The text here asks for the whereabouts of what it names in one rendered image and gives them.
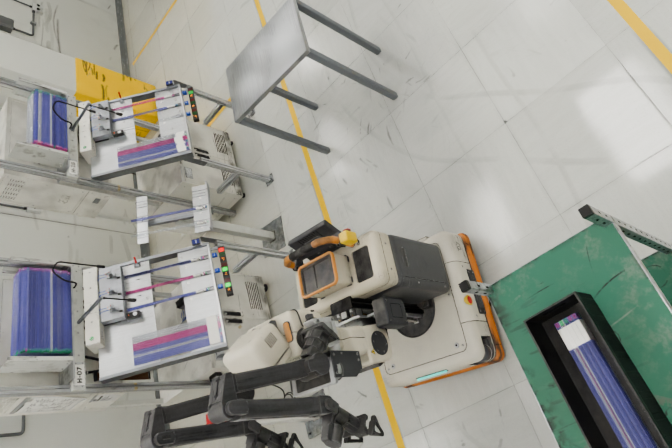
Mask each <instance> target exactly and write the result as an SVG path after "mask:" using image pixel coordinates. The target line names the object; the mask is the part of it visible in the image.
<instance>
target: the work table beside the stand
mask: <svg viewBox="0 0 672 448"><path fill-rule="evenodd" d="M299 11H301V12H302V13H304V14H306V15H308V16H309V17H311V18H313V19H315V20H316V21H318V22H320V23H322V24H323V25H325V26H327V27H329V28H330V29H332V30H334V31H336V32H337V33H339V34H341V35H343V36H344V37H346V38H348V39H350V40H351V41H353V42H355V43H357V44H358V45H360V46H362V47H364V48H365V49H367V50H369V51H371V52H372V53H374V54H376V55H378V54H379V53H380V52H381V49H380V47H378V46H376V45H375V44H373V43H371V42H369V41H368V40H366V39H364V38H363V37H361V36H359V35H358V34H356V33H354V32H352V31H351V30H349V29H347V28H346V27H344V26H342V25H341V24H339V23H337V22H335V21H334V20H332V19H330V18H329V17H327V16H325V15H324V14H322V13H320V12H318V11H317V10H315V9H313V8H312V7H310V6H308V5H307V4H305V3H303V2H302V1H300V0H287V1H286V2H285V3H284V5H283V6H282V7H281V8H280V9H279V10H278V11H277V12H276V14H275V15H274V16H273V17H272V18H271V19H270V20H269V21H268V22H267V24H266V25H265V26H264V27H263V28H262V29H261V30H260V31H259V33H258V34H257V35H256V36H255V37H254V38H253V39H252V40H251V41H250V43H249V44H248V45H247V46H246V47H245V48H244V49H243V50H242V52H241V53H240V54H239V55H238V56H237V57H236V58H235V59H234V60H233V62H232V63H231V64H230V65H229V66H228V67H227V68H226V75H227V81H228V87H229V93H230V98H231V104H232V110H233V116H234V122H235V123H238V124H241V125H244V126H247V127H249V128H252V129H255V130H258V131H261V132H264V133H266V134H269V135H272V136H275V137H278V138H281V139H284V140H286V141H289V142H292V143H295V144H298V145H301V146H304V147H306V148H309V149H312V150H315V151H318V152H321V153H324V154H326V155H327V154H329V153H330V152H331V151H330V148H329V147H327V146H324V145H321V144H319V143H316V142H313V141H310V140H308V139H305V138H302V137H299V136H297V135H294V134H291V133H288V132H286V131H283V130H280V129H277V128H275V127H272V126H269V125H266V124H264V123H261V122H258V121H255V120H253V119H250V118H247V117H246V116H247V115H248V114H249V113H250V112H251V111H252V110H253V109H254V108H255V107H256V106H257V105H258V104H259V103H260V102H261V101H262V100H263V99H264V98H265V97H266V96H267V95H268V94H269V93H270V92H271V93H274V94H276V95H278V96H281V97H283V98H285V99H288V100H290V101H293V102H295V103H297V104H300V105H302V106H305V107H307V108H309V109H312V110H314V111H316V110H317V109H318V108H319V107H318V104H316V103H314V102H312V101H309V100H307V99H305V98H302V97H300V96H298V95H295V94H293V93H291V92H289V91H286V90H284V89H282V88H279V87H277V85H278V84H279V83H280V82H281V81H282V80H283V79H284V78H285V77H286V76H287V75H288V74H289V73H290V72H291V71H292V70H293V69H294V68H295V67H296V66H297V65H298V64H299V63H300V62H301V61H302V60H303V59H304V58H305V57H308V58H310V59H312V60H314V61H316V62H318V63H320V64H322V65H324V66H326V67H328V68H330V69H332V70H334V71H336V72H338V73H340V74H342V75H344V76H346V77H348V78H350V79H352V80H354V81H356V82H358V83H360V84H362V85H364V86H366V87H368V88H370V89H372V90H374V91H376V92H378V93H380V94H382V95H384V96H386V97H388V98H390V99H392V100H395V99H396V98H397V97H398V95H397V93H396V92H395V91H393V90H391V89H389V88H387V87H385V86H383V85H381V84H379V83H377V82H375V81H374V80H372V79H370V78H368V77H366V76H364V75H362V74H360V73H358V72H356V71H354V70H352V69H351V68H349V67H347V66H345V65H343V64H341V63H339V62H337V61H335V60H333V59H331V58H329V57H327V56H326V55H324V54H322V53H320V52H318V51H316V50H314V49H312V48H310V47H309V45H308V41H307V38H306V34H305V31H304V27H303V24H302V20H301V17H300V13H299Z"/></svg>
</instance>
